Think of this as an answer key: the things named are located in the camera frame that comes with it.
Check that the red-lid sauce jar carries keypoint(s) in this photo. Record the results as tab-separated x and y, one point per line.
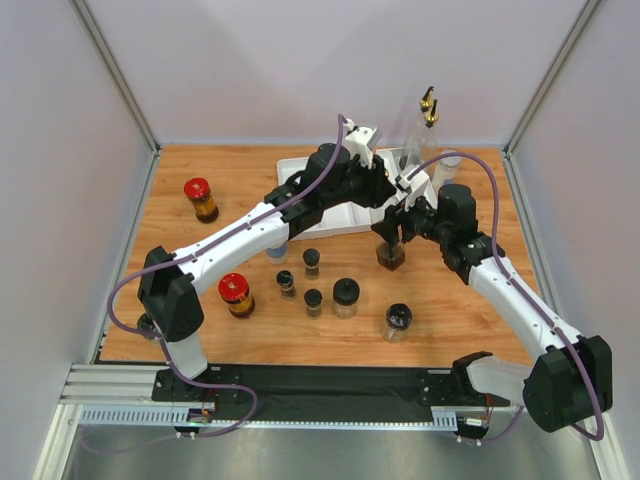
198	192
234	290

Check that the tall bottle dark contents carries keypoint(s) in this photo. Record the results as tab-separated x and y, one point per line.
417	125

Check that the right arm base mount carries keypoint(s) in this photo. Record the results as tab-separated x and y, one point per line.
446	387

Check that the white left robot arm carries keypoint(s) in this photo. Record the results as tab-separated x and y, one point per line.
172	283

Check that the black-lid glass jar right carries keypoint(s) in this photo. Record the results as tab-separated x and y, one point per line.
397	321

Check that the small spice bottle upper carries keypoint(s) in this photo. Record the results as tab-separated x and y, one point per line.
311	260

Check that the tall jar white beads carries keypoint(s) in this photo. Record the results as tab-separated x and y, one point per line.
277	255

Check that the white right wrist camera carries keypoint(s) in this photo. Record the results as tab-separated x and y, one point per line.
412	185

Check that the red-lid sauce jar far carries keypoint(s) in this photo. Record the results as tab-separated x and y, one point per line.
198	192

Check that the small spice bottle lower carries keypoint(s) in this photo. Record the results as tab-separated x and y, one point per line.
313	299

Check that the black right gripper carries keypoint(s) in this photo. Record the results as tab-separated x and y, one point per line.
392	220

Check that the oil bottle with dark sauce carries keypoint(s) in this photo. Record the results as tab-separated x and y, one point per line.
390	253

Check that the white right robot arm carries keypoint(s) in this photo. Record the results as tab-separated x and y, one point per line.
570	383

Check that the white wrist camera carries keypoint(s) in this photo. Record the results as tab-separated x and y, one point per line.
412	185
360	141

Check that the white-contents jar by tray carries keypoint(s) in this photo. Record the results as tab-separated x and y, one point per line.
445	171

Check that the clear oil bottle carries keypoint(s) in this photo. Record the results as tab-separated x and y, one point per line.
425	135

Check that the red-lid sauce jar near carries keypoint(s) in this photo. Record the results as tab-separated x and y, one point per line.
234	290

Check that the black-knob lid glass jar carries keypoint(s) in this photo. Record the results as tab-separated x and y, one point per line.
346	293

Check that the white divided tray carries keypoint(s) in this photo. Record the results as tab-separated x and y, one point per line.
346	218

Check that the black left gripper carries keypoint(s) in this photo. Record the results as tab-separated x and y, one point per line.
378	185

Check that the small black-cap spice bottle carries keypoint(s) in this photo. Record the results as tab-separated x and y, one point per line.
286	284

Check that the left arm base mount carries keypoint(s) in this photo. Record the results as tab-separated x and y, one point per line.
211	399

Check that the aluminium frame rail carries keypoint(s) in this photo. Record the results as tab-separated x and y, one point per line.
122	394

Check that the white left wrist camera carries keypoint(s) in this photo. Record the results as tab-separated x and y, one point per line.
360	141

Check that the black base cloth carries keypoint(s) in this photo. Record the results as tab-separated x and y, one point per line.
329	394

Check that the black-lid jar near left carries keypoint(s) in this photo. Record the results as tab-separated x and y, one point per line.
148	328

